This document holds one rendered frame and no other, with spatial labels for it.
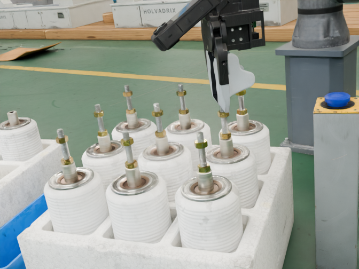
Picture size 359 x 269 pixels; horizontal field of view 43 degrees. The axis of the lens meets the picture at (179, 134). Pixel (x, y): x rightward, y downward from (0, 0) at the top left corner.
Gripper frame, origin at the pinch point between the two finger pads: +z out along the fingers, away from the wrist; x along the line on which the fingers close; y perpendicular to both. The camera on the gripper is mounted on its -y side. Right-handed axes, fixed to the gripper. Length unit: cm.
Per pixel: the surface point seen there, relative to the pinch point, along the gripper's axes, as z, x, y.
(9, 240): 26, 14, -42
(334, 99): 1.7, -3.6, 17.9
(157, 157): 9.2, 3.4, -10.9
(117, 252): 16.9, -10.7, -19.9
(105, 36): 31, 305, -20
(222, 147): 7.6, -0.8, -0.3
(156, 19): 21, 274, 19
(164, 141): 7.1, 4.9, -9.2
